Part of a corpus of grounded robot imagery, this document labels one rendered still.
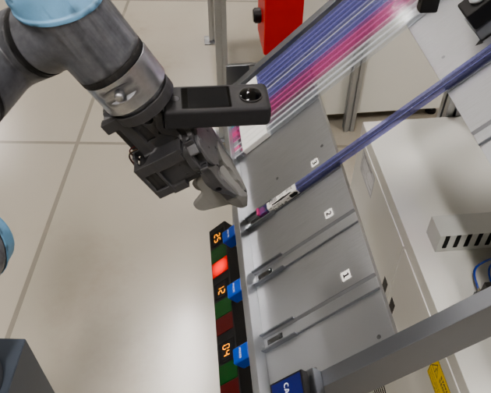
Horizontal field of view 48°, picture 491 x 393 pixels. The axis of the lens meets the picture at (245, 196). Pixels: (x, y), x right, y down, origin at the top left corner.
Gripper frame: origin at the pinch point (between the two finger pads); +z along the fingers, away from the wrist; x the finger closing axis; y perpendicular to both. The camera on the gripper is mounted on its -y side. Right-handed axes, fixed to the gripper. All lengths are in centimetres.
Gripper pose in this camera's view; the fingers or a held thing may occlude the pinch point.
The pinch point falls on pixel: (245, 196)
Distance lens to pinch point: 71.2
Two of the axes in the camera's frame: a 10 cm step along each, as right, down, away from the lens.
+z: 4.7, 5.8, 6.6
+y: -8.8, 3.9, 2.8
